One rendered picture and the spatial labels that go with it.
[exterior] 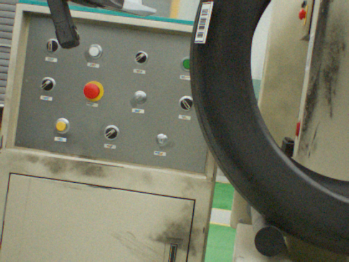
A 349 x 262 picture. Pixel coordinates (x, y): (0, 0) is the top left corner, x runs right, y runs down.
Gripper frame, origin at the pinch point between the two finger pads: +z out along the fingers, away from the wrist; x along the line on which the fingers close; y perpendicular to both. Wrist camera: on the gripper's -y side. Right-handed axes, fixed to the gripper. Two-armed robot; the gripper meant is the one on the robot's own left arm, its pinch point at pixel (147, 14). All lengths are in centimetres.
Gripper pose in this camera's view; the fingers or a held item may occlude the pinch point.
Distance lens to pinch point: 122.7
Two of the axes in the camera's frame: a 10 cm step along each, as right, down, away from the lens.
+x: 0.9, -0.4, 10.0
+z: 9.6, 2.5, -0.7
